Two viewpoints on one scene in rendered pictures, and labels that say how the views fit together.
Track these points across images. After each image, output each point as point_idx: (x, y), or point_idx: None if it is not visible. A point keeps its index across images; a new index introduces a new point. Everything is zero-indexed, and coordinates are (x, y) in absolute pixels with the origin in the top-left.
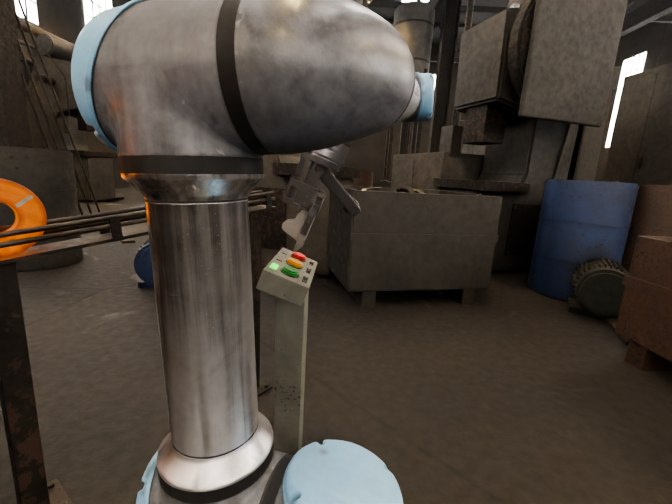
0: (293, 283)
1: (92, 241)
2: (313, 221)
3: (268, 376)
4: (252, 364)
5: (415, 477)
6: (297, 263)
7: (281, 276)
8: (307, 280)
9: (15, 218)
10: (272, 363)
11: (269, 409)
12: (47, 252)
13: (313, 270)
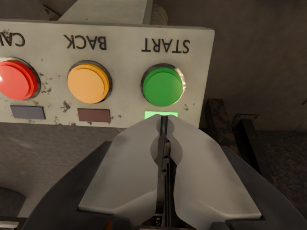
0: (208, 68)
1: (149, 229)
2: (78, 172)
3: (27, 13)
4: None
5: None
6: (101, 80)
7: (202, 97)
8: (165, 39)
9: None
10: (1, 13)
11: (76, 1)
12: (176, 229)
13: (60, 28)
